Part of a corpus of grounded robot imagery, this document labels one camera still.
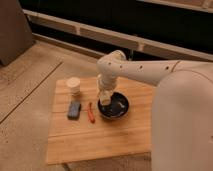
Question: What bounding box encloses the wooden table board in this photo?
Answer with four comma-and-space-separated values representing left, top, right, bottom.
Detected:
46, 77, 154, 164

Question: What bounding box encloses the blue sponge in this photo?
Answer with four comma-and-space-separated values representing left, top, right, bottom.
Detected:
67, 101, 81, 120

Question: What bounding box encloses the grey cabinet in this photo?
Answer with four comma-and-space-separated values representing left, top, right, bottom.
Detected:
0, 0, 35, 66

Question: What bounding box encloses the dark ceramic bowl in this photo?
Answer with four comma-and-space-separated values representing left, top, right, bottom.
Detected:
97, 92, 129, 119

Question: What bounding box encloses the pale yellow bottle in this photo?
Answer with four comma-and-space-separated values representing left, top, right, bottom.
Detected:
100, 95, 111, 105

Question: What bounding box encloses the orange carrot toy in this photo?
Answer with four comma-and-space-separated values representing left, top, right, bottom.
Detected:
87, 102, 95, 123

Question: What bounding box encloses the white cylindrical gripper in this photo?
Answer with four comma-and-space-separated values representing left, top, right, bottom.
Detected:
97, 75, 117, 99

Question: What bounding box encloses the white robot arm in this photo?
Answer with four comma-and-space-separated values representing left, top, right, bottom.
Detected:
97, 50, 213, 171

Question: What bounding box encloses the white paper cup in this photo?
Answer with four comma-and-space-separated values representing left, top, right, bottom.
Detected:
66, 77, 80, 96

